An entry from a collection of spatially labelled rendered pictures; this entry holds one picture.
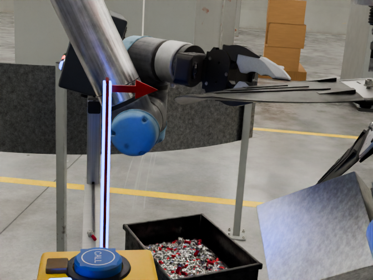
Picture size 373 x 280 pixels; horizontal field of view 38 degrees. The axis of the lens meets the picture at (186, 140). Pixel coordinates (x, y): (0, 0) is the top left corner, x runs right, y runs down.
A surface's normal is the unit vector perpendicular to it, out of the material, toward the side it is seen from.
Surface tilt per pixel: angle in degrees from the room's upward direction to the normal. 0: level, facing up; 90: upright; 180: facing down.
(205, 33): 90
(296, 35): 90
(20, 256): 0
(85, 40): 96
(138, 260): 0
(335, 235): 56
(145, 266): 0
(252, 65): 84
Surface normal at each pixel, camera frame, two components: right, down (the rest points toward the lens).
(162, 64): -0.69, 0.16
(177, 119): 0.50, 0.26
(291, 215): -0.55, -0.42
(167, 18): -0.11, 0.26
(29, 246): 0.06, -0.96
